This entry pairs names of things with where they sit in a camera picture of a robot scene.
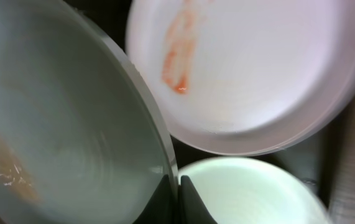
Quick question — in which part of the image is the white plate with orange stain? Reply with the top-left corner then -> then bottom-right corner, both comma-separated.
126,0 -> 355,156

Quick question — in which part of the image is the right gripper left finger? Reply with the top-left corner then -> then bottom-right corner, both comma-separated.
133,175 -> 175,224

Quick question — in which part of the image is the pale green plate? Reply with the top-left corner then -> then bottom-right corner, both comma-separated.
178,157 -> 331,224

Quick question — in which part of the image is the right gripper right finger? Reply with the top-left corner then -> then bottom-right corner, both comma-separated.
178,175 -> 217,224

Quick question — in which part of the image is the grey plate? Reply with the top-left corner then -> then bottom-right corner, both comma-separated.
0,1 -> 176,224

